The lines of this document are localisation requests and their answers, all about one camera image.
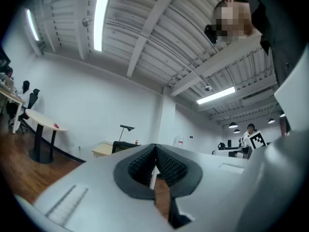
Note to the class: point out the black desk lamp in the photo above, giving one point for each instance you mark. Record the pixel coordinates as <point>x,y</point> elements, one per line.
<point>127,127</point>

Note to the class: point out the white counter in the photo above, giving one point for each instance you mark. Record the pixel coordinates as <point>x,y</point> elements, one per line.
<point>224,153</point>

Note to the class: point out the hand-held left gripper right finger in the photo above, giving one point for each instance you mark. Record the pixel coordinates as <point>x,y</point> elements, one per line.
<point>212,190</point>

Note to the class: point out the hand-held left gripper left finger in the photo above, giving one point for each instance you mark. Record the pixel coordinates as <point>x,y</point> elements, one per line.
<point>96,194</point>

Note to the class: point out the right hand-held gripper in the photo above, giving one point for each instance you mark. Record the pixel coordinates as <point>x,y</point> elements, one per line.
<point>257,139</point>

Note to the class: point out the person's right forearm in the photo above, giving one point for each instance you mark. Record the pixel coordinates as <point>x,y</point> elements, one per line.
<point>284,127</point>

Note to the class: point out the black head-worn camera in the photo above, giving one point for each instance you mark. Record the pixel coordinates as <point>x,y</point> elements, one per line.
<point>211,34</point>

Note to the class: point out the long ceiling light tube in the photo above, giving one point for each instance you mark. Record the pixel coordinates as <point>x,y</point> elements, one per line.
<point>216,95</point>
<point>102,18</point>
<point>32,24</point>

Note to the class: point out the square wooden desk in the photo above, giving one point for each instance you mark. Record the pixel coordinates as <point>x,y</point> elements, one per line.
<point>102,150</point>

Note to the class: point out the black kettle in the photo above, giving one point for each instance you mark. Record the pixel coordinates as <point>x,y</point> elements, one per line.
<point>221,146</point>

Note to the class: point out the round wooden table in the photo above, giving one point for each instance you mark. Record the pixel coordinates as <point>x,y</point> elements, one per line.
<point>46,121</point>

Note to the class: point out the person's head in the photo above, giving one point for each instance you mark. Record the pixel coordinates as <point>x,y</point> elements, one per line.
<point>231,20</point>

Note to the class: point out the small red object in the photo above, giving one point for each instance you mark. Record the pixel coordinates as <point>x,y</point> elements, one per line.
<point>56,125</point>

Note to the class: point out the white-legged work desk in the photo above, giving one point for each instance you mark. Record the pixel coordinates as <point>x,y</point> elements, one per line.
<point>14,100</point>

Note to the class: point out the white water dispenser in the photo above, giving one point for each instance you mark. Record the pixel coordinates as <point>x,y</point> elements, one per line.
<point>178,141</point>

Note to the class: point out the black pendant lamp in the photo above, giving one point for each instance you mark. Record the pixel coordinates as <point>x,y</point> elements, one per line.
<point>233,125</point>
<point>282,115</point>
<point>271,121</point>
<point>236,131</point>

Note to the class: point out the person's black clothing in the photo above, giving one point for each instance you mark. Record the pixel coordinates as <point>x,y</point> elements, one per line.
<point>277,20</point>

